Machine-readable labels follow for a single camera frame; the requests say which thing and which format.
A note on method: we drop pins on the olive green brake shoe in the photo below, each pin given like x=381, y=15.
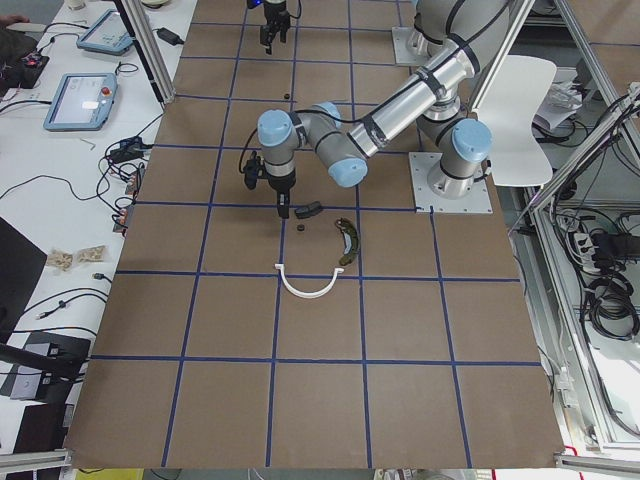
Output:
x=351, y=240

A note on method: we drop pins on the blue teach pendant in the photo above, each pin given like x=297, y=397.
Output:
x=107, y=35
x=82, y=102

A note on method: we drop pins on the far blue teach pendant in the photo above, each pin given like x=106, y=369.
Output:
x=107, y=35

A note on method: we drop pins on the black brake pad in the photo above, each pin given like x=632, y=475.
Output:
x=309, y=210

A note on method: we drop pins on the aluminium frame post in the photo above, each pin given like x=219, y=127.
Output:
x=139, y=29

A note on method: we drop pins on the white plastic chair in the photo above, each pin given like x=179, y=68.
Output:
x=508, y=110

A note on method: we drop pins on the near blue teach pendant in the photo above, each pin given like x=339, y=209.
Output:
x=82, y=102

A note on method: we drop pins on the small wooden parts bag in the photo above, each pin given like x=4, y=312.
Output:
x=93, y=254

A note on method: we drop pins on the black power adapter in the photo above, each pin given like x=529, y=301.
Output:
x=169, y=36

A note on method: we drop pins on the white curved plastic bracket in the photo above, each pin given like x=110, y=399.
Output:
x=308, y=288

